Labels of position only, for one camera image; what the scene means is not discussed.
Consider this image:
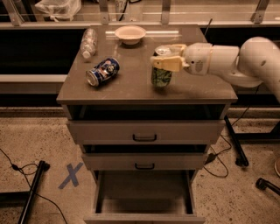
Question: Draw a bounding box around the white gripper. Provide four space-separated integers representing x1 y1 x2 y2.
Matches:
150 43 213 75

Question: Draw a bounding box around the green soda can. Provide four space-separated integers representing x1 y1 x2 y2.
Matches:
151 45 172 88

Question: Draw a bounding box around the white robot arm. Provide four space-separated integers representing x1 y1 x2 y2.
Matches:
150 37 280 101

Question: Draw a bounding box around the blue crushed soda can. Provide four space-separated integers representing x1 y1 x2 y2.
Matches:
86 58 120 87

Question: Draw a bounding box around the grey drawer cabinet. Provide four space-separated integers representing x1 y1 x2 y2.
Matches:
56 24 238 224

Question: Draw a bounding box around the top grey drawer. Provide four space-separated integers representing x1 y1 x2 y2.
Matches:
66 104 226 146

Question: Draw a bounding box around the grey drawer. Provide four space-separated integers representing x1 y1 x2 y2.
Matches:
66 104 226 146
82 144 207 171
84 171 205 224

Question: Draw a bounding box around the middle grey drawer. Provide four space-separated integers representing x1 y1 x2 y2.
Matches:
82 144 207 171

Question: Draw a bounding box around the bottom grey drawer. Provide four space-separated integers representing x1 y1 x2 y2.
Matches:
84 171 205 224

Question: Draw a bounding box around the white paper bowl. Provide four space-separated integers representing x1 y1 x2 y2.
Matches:
115 25 146 46

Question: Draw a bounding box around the clear plastic water bottle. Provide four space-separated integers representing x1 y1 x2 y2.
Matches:
80 28 97 59

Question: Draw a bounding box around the black stand leg right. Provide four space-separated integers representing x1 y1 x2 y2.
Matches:
224 116 249 167

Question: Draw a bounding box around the black stand leg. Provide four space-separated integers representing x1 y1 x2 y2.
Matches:
224 116 249 167
17 160 50 224

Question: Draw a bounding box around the clear plastic bag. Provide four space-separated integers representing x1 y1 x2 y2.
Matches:
35 0 81 21

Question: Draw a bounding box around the black caster leg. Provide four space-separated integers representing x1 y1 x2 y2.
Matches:
255 178 280 195

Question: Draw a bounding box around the blue tape cross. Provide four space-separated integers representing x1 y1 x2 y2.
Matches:
59 162 83 189

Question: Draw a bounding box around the black stand leg left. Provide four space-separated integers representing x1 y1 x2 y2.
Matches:
17 160 50 224

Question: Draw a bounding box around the black floor cable right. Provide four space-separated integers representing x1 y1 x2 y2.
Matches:
202 87 261 179

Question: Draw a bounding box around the black floor cable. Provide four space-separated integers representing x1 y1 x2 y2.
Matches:
0 148 68 224
202 87 261 179

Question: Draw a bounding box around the metal railing frame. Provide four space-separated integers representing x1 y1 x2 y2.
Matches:
0 0 280 29

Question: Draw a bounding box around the black floor cable left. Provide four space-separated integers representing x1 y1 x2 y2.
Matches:
0 148 68 224

